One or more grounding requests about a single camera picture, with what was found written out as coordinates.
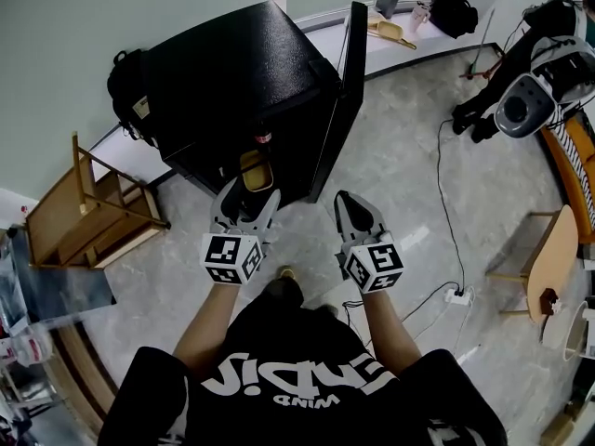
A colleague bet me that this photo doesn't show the person's black trousers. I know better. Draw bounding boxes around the person's black trousers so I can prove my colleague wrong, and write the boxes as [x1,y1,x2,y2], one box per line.
[262,276,343,324]

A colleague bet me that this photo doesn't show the white round bin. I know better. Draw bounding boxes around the white round bin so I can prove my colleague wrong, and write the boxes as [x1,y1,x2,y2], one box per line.
[541,299,595,361]

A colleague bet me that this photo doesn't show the yellow plastic container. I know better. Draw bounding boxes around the yellow plastic container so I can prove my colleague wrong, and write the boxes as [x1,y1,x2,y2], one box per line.
[239,149,274,193]

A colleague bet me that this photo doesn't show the white cable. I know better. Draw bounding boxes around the white cable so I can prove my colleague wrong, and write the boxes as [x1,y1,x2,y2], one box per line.
[453,285,478,357]

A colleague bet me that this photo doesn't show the clear plastic bag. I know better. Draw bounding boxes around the clear plastic bag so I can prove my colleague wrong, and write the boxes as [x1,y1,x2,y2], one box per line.
[0,322,55,366]

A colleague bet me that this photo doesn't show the white power strip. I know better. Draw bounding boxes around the white power strip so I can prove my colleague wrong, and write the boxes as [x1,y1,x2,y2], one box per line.
[443,285,473,305]

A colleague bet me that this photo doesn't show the wooden tray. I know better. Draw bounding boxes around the wooden tray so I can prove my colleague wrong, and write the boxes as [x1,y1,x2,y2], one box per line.
[366,16,418,51]

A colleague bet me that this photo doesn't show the wooden board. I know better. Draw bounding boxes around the wooden board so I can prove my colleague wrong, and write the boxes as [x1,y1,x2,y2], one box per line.
[44,322,120,436]

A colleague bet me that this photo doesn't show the dark tablet stand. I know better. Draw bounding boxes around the dark tablet stand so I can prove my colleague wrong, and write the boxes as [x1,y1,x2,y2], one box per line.
[374,0,401,20]

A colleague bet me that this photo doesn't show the black power cable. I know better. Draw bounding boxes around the black power cable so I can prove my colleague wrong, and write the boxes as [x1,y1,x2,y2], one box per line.
[436,118,466,295]

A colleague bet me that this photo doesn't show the black bag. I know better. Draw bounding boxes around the black bag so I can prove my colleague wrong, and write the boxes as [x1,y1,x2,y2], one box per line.
[430,0,480,40]

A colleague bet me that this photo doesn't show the wooden shelf rack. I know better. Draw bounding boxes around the wooden shelf rack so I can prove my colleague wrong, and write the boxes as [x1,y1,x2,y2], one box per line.
[25,130,172,271]

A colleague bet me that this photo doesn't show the wooden side table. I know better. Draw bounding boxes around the wooden side table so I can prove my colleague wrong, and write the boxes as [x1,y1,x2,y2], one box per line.
[485,204,580,327]

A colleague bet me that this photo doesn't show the orange sofa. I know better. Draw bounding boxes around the orange sofa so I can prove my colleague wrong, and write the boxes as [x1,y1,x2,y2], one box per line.
[538,111,595,245]

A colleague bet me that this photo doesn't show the person's black printed t-shirt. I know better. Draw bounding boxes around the person's black printed t-shirt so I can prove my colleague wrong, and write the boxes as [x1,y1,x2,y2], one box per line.
[97,295,508,446]

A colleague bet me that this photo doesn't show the black backpack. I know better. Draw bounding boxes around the black backpack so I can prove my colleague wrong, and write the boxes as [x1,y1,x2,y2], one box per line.
[106,48,162,151]

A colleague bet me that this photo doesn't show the pale pink cup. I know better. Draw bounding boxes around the pale pink cup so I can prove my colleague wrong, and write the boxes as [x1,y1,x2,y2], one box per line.
[409,1,431,32]

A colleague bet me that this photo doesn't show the striped blanket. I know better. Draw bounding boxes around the striped blanket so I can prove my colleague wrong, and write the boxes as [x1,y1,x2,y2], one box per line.
[550,118,595,231]

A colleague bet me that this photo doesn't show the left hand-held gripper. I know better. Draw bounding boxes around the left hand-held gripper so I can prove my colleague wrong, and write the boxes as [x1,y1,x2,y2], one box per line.
[199,177,283,286]

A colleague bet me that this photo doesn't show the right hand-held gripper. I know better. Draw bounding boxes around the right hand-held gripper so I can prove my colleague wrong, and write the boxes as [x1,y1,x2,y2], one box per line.
[333,190,404,295]

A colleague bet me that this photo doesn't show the black mini fridge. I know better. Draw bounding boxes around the black mini fridge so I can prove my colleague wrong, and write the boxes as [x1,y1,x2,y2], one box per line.
[143,0,369,206]

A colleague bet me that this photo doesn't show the white low ledge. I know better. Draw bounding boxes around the white low ledge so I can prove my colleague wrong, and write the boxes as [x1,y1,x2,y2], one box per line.
[87,0,503,185]

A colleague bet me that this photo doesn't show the person's left forearm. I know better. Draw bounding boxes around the person's left forearm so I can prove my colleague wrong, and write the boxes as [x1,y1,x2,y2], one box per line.
[172,282,241,371]

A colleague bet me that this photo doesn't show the grey marbled cabinet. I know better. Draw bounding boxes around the grey marbled cabinet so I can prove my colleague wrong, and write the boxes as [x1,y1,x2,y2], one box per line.
[0,230,116,324]

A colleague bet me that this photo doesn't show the person's right forearm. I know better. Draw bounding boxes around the person's right forearm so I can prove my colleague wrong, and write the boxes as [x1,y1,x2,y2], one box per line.
[361,290,423,375]

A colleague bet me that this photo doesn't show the small brown box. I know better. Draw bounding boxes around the small brown box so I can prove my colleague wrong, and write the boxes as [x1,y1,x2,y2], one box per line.
[538,287,559,316]

